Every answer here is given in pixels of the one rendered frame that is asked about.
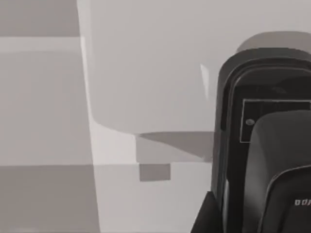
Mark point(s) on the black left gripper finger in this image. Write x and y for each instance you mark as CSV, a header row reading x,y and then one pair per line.
x,y
207,218

